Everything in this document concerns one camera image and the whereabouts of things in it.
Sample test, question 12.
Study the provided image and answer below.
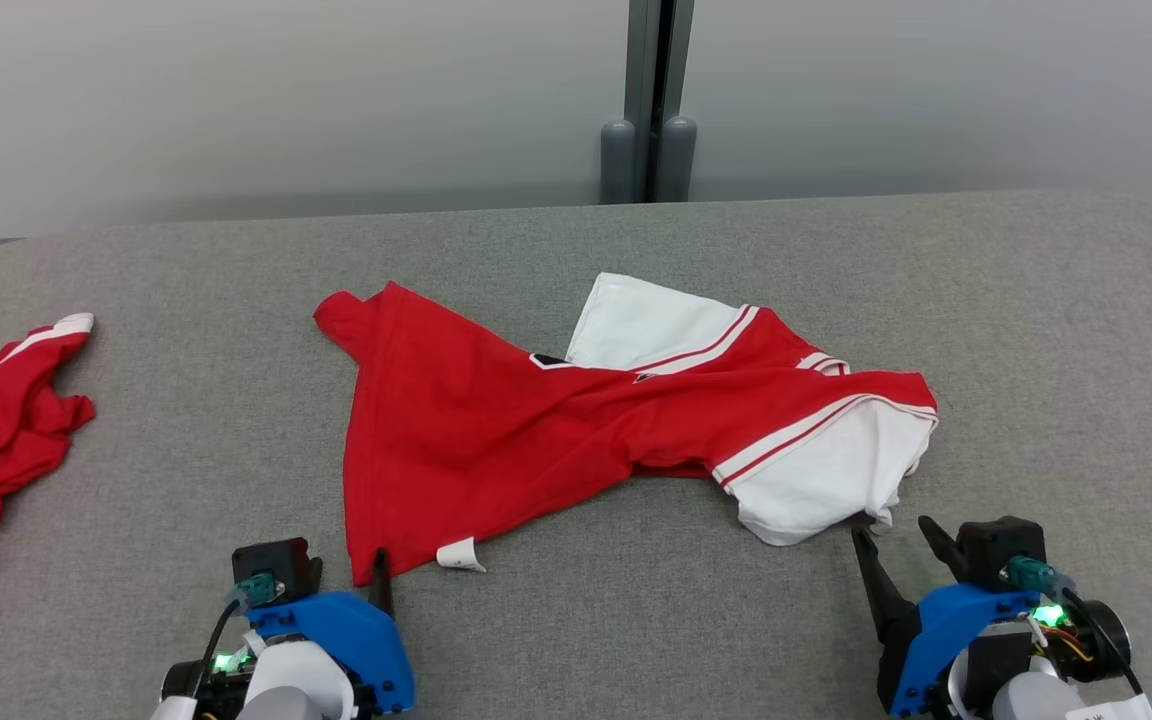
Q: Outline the black left camera cable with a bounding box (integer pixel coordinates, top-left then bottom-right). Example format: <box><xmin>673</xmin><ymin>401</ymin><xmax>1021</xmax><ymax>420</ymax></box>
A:
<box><xmin>191</xmin><ymin>598</ymin><xmax>242</xmax><ymax>691</ymax></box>

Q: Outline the teal right camera connector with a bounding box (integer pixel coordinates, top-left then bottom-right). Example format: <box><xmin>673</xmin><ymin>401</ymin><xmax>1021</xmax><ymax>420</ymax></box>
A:
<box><xmin>1004</xmin><ymin>557</ymin><xmax>1073</xmax><ymax>601</ymax></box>

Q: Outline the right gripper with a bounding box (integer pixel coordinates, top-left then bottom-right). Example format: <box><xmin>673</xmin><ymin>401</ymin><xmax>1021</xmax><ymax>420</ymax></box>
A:
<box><xmin>851</xmin><ymin>514</ymin><xmax>1133</xmax><ymax>720</ymax></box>

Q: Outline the blue right camera mount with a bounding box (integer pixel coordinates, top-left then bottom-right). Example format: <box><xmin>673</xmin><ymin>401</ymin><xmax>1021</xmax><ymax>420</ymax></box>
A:
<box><xmin>891</xmin><ymin>583</ymin><xmax>1042</xmax><ymax>719</ymax></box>

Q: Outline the black camera cable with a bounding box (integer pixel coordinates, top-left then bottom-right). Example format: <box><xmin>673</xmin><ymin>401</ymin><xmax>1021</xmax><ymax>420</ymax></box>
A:
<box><xmin>191</xmin><ymin>598</ymin><xmax>242</xmax><ymax>691</ymax></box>
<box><xmin>1061</xmin><ymin>588</ymin><xmax>1147</xmax><ymax>701</ymax></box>

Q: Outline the teal left camera connector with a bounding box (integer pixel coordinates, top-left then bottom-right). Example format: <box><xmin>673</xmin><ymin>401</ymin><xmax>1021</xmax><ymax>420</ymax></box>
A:
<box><xmin>236</xmin><ymin>572</ymin><xmax>285</xmax><ymax>607</ymax></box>

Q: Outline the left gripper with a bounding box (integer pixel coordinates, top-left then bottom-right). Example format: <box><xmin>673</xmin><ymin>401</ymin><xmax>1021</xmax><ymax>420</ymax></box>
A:
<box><xmin>161</xmin><ymin>547</ymin><xmax>396</xmax><ymax>720</ymax></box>

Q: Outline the red and white sports jersey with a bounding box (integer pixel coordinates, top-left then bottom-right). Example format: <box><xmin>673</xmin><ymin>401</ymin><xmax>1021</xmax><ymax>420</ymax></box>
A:
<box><xmin>313</xmin><ymin>272</ymin><xmax>940</xmax><ymax>588</ymax></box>
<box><xmin>0</xmin><ymin>313</ymin><xmax>97</xmax><ymax>588</ymax></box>

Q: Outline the grey double partition post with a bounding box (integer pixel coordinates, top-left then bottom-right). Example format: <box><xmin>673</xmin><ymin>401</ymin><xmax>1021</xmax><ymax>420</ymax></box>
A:
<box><xmin>624</xmin><ymin>0</ymin><xmax>695</xmax><ymax>204</ymax></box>

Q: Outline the teal camera connector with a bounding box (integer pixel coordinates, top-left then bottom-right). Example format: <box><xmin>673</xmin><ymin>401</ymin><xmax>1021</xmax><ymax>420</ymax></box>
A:
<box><xmin>236</xmin><ymin>572</ymin><xmax>285</xmax><ymax>607</ymax></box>
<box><xmin>1004</xmin><ymin>557</ymin><xmax>1073</xmax><ymax>601</ymax></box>

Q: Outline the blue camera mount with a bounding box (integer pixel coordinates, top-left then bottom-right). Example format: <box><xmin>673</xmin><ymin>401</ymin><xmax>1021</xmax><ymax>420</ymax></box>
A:
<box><xmin>891</xmin><ymin>583</ymin><xmax>1042</xmax><ymax>719</ymax></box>
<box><xmin>246</xmin><ymin>590</ymin><xmax>415</xmax><ymax>716</ymax></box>

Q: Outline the blue left camera mount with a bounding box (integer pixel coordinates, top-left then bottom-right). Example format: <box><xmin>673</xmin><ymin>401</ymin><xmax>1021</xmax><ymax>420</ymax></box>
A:
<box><xmin>246</xmin><ymin>590</ymin><xmax>415</xmax><ymax>716</ymax></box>

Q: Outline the black right camera cable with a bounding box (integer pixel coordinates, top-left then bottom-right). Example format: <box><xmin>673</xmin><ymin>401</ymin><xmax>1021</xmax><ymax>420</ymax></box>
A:
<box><xmin>1061</xmin><ymin>588</ymin><xmax>1147</xmax><ymax>701</ymax></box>

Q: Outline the white cable label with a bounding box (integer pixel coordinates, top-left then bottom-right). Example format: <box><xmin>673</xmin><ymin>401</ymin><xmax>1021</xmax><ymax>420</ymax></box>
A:
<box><xmin>1066</xmin><ymin>693</ymin><xmax>1152</xmax><ymax>720</ymax></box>

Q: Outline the grey rounded post foot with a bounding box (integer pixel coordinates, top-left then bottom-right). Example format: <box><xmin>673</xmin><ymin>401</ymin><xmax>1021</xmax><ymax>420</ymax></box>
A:
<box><xmin>660</xmin><ymin>116</ymin><xmax>698</xmax><ymax>203</ymax></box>
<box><xmin>601</xmin><ymin>120</ymin><xmax>637</xmax><ymax>205</ymax></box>

